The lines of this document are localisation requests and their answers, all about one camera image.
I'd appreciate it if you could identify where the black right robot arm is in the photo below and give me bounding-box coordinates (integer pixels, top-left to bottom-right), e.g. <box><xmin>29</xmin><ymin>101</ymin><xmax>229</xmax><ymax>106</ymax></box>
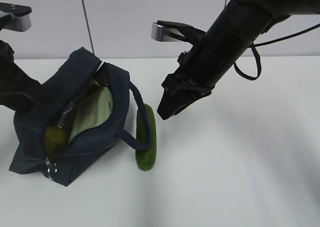
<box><xmin>151</xmin><ymin>0</ymin><xmax>320</xmax><ymax>120</ymax></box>

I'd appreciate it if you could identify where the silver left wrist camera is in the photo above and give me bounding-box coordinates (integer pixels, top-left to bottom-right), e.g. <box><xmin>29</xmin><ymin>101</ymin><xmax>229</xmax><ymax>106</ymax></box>
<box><xmin>0</xmin><ymin>2</ymin><xmax>32</xmax><ymax>32</ymax></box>

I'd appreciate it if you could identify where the green cucumber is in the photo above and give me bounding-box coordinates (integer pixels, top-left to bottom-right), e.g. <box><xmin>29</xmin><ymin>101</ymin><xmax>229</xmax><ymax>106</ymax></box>
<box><xmin>135</xmin><ymin>103</ymin><xmax>157</xmax><ymax>171</ymax></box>

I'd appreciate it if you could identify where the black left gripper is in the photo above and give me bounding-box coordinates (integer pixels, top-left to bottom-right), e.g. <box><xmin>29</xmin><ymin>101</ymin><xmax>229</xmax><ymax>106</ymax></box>
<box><xmin>0</xmin><ymin>41</ymin><xmax>43</xmax><ymax>112</ymax></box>

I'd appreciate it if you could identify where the green lidded glass container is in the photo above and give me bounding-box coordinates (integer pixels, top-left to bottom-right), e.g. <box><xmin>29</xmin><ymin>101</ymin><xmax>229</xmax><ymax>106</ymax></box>
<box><xmin>69</xmin><ymin>86</ymin><xmax>114</xmax><ymax>141</ymax></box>

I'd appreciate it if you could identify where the dark blue lunch bag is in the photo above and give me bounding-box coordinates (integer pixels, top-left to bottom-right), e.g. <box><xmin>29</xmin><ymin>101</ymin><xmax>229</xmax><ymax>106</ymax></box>
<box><xmin>9</xmin><ymin>47</ymin><xmax>155</xmax><ymax>186</ymax></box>

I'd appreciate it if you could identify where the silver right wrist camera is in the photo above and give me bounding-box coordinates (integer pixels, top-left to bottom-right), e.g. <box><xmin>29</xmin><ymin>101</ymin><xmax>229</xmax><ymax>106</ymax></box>
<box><xmin>151</xmin><ymin>20</ymin><xmax>206</xmax><ymax>45</ymax></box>

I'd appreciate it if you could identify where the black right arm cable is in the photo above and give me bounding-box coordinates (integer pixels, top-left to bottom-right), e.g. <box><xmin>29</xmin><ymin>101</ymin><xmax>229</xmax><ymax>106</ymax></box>
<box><xmin>233</xmin><ymin>24</ymin><xmax>320</xmax><ymax>82</ymax></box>

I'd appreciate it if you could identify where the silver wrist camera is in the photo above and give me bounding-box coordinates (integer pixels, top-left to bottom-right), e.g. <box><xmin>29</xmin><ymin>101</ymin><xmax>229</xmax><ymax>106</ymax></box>
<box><xmin>151</xmin><ymin>20</ymin><xmax>206</xmax><ymax>45</ymax></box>
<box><xmin>0</xmin><ymin>2</ymin><xmax>32</xmax><ymax>32</ymax></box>

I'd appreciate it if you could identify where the yellow pear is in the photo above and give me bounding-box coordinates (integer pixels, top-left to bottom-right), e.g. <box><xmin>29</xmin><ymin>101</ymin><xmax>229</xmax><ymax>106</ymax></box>
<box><xmin>44</xmin><ymin>126</ymin><xmax>68</xmax><ymax>156</ymax></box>

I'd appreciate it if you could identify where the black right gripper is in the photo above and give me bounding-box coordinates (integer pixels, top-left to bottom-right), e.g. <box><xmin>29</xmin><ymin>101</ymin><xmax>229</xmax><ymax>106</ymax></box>
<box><xmin>157</xmin><ymin>51</ymin><xmax>215</xmax><ymax>120</ymax></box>

